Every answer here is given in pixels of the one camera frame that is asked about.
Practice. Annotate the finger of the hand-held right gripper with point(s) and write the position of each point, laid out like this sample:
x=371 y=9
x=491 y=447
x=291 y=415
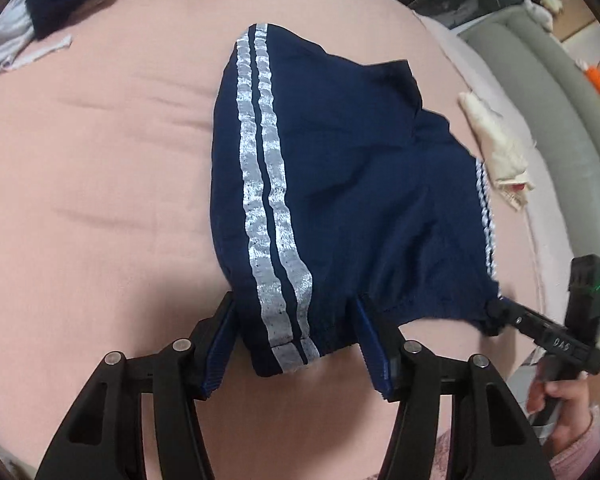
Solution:
x=495 y=317

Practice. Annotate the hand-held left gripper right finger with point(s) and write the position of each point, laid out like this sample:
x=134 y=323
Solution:
x=372 y=350

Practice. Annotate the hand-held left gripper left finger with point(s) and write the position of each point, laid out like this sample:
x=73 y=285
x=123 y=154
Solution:
x=222 y=345

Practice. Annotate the navy shorts with silver stripes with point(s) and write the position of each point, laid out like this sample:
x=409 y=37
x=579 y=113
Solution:
x=360 y=200

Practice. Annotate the person's right forearm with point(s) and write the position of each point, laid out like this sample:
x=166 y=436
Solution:
x=575 y=455

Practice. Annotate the person's right hand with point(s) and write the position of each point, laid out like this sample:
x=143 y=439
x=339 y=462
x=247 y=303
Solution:
x=572 y=402

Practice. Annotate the cream cloth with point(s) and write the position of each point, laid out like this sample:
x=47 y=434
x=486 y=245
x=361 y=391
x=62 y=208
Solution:
x=497 y=145

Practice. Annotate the grey sofa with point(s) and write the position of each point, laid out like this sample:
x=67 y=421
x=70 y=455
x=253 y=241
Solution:
x=545 y=110

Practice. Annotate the pink bed sheet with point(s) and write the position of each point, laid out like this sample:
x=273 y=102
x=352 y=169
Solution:
x=105 y=170

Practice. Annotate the white plush toy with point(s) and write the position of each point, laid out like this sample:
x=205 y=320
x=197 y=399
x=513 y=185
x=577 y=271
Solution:
x=545 y=10

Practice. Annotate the white satin garment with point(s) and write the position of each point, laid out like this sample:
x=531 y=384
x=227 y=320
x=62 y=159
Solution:
x=7 y=35

